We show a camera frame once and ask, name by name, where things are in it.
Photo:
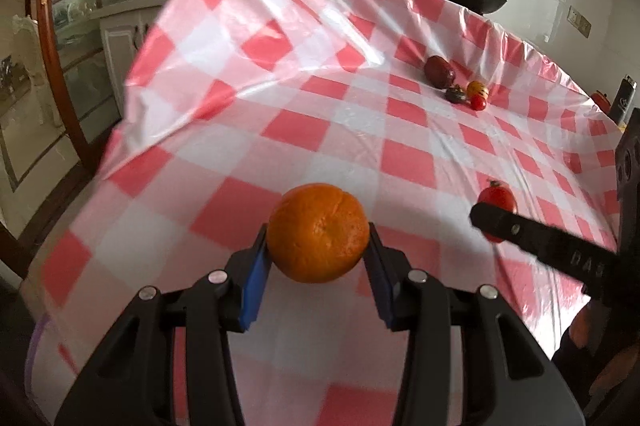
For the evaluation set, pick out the red white checkered tablecloth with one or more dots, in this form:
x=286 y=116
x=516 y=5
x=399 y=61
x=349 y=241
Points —
x=231 y=103

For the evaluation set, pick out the white kitchen cabinet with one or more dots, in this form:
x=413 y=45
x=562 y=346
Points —
x=123 y=28

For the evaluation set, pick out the black thermos bottle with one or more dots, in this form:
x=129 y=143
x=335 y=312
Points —
x=623 y=98

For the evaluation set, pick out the small striped yellow melon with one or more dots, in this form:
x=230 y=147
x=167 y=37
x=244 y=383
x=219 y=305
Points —
x=477 y=88

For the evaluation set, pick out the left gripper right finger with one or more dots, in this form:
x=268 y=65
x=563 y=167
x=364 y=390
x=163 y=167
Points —
x=507 y=377

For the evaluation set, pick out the red small pot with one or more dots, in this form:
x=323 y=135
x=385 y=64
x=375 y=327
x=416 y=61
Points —
x=601 y=101

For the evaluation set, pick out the wall power socket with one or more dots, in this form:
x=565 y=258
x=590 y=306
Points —
x=579 y=22

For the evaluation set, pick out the wrinkled red apple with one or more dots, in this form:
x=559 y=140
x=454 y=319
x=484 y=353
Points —
x=439 y=72

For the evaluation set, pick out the large orange mandarin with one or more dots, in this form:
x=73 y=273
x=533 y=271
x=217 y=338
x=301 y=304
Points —
x=317 y=233

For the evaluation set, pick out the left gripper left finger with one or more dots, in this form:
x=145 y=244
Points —
x=129 y=378

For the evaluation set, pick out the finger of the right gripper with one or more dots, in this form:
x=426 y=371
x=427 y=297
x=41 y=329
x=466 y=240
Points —
x=552 y=246

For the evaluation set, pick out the wooden glass sliding door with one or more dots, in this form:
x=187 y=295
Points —
x=18 y=253

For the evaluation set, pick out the dark mangosteen back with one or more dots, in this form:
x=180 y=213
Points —
x=456 y=94

